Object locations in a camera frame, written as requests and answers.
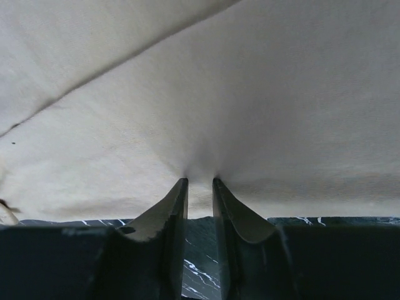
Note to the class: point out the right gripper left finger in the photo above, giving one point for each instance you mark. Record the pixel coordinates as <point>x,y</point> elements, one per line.
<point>140,260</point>

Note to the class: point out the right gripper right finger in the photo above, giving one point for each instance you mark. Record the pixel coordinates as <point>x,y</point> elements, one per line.
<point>259,260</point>

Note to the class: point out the tan polo shirt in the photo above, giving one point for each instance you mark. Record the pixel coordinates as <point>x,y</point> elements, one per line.
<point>106,104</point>

